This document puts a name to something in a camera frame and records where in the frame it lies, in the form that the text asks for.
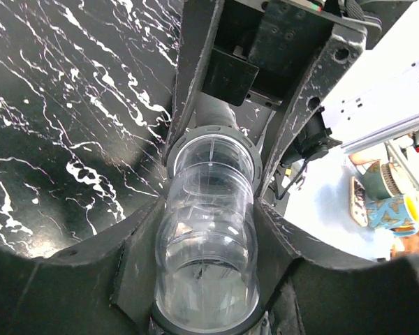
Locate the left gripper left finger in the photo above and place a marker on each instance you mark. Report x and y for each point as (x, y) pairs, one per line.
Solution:
(102, 285)

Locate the patterned mug on far table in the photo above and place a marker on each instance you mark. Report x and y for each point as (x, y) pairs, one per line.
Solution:
(398, 214)

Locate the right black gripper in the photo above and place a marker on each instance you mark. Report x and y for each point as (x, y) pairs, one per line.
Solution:
(261, 48)

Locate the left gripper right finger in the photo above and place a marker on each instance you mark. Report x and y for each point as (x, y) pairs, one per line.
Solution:
(310, 287)

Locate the clear plastic canister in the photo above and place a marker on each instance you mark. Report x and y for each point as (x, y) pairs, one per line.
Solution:
(206, 247)

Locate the green cup on far table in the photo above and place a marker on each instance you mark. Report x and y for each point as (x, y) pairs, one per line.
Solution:
(379, 182)

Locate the smartphone on far table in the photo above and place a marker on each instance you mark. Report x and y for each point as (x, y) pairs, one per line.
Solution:
(358, 210)

